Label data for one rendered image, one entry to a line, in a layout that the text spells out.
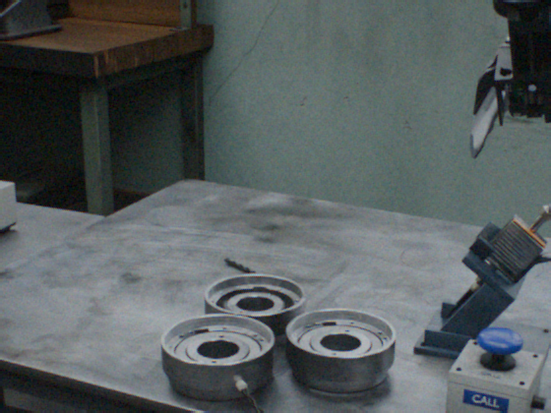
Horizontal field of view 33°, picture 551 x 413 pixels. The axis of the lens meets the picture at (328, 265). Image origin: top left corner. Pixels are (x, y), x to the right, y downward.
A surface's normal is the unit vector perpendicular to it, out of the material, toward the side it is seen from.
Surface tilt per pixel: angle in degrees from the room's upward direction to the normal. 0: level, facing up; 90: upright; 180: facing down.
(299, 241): 0
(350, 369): 90
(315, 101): 90
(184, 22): 90
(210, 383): 90
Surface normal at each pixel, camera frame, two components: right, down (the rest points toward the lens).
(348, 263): 0.04, -0.92
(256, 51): -0.39, 0.33
